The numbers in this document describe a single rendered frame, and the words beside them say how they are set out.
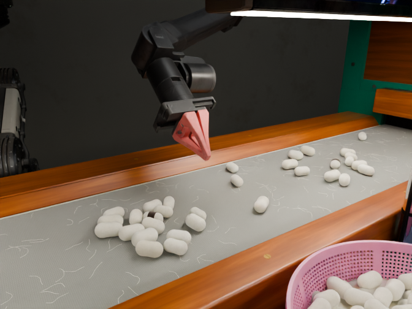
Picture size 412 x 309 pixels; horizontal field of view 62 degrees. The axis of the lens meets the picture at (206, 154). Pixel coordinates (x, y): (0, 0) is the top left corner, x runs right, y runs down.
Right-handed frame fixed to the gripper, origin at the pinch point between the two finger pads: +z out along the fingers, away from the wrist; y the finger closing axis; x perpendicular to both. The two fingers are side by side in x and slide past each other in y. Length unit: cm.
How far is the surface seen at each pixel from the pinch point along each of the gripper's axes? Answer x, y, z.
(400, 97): 2, 70, -5
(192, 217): 1.9, -6.2, 8.7
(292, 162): 7.1, 23.9, 2.9
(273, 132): 17.1, 34.8, -10.8
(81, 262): 4.2, -22.1, 8.9
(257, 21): 84, 161, -146
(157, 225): 2.7, -11.4, 8.0
